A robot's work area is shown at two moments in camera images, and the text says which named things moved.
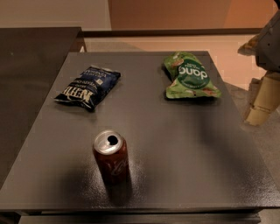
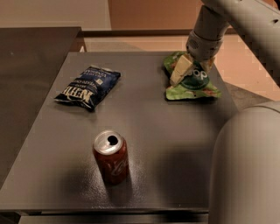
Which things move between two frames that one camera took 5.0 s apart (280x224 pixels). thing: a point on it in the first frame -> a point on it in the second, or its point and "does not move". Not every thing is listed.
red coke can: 111,150 does not move
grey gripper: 269,48 -> 203,47
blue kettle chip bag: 93,83 does not move
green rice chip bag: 191,79 does not move
